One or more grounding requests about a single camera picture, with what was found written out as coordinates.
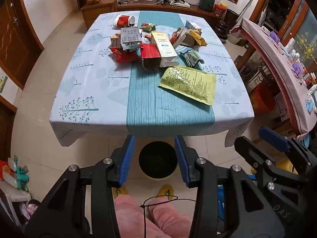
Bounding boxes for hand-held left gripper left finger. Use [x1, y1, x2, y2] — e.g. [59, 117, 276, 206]
[25, 134, 136, 238]

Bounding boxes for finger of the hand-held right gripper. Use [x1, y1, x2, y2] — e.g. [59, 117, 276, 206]
[234, 136, 306, 194]
[259, 126, 314, 167]

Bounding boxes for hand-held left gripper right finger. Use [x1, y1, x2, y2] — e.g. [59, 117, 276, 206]
[175, 135, 285, 238]

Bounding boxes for black bin with yellow rim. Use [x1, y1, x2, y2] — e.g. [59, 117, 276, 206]
[139, 141, 179, 181]

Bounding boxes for red snack packet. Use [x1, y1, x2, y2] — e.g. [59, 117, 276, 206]
[109, 47, 139, 63]

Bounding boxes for brown milk carton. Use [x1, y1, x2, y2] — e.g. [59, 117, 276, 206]
[110, 33, 122, 49]

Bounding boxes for white and lilac box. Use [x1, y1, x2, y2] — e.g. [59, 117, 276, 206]
[185, 20, 202, 36]

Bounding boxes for red paper cup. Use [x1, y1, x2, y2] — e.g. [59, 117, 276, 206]
[113, 15, 136, 28]

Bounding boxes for yellow plastic basin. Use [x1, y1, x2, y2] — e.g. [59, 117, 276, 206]
[275, 159, 299, 175]

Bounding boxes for yellow slipper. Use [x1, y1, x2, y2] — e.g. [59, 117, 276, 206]
[157, 184, 174, 200]
[112, 186, 129, 200]

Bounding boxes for orange bucket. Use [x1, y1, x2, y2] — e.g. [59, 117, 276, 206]
[251, 83, 276, 113]

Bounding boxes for pink fleece trousers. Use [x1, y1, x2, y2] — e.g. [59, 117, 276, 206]
[114, 195, 199, 238]

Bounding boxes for table with patterned cloth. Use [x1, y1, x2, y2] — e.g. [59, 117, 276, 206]
[49, 10, 255, 147]

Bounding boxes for table with pink cloth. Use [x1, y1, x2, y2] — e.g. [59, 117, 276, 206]
[241, 17, 317, 139]

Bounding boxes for yellow-green foil packet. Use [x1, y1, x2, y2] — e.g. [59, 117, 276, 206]
[158, 66, 217, 106]

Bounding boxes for teal plastic toy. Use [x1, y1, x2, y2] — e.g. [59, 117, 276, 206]
[13, 155, 30, 192]

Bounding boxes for green and black packet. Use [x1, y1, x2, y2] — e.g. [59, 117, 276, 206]
[182, 50, 204, 67]

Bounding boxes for pink patterned bag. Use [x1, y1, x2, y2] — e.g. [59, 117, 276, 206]
[21, 202, 40, 222]

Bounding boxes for red open carton box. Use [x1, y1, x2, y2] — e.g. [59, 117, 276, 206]
[139, 43, 162, 71]

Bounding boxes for cream tall carton box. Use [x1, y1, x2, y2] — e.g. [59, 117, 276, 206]
[151, 31, 179, 68]

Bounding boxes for dark ceramic jar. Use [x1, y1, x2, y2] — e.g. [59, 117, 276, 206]
[216, 20, 229, 40]

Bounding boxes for red and white box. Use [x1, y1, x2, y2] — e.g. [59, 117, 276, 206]
[0, 161, 18, 187]

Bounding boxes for white plastic storage rack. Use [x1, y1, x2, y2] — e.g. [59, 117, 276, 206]
[0, 178, 32, 228]

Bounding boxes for yellow packet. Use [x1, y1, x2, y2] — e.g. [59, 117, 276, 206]
[189, 29, 208, 46]

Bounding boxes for grey printed box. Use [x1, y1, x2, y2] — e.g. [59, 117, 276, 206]
[120, 27, 142, 51]

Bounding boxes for brown wooden door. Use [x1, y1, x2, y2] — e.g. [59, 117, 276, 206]
[0, 97, 18, 164]
[0, 0, 45, 90]

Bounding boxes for dark brown bin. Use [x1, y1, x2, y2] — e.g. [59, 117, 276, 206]
[223, 9, 240, 29]

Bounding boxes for dark crumpled wrapper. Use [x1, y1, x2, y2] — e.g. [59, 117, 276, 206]
[141, 23, 157, 33]

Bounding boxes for glass display cabinet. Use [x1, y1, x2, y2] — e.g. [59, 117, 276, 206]
[250, 0, 317, 65]

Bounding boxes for red basket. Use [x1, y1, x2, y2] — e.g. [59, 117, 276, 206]
[214, 3, 227, 18]

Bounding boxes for low wooden cabinet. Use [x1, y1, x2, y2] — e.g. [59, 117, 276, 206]
[80, 0, 117, 30]

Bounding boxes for green toaster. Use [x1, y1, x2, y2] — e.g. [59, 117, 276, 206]
[199, 0, 215, 12]

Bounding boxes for long wooden sideboard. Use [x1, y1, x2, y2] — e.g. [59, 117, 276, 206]
[115, 0, 224, 20]

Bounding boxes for white set-top box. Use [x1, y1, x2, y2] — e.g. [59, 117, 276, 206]
[171, 0, 191, 8]

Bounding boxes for thin black cord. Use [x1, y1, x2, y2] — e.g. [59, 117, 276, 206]
[140, 196, 199, 238]

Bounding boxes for wall poster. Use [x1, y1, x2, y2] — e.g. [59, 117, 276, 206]
[0, 69, 8, 93]

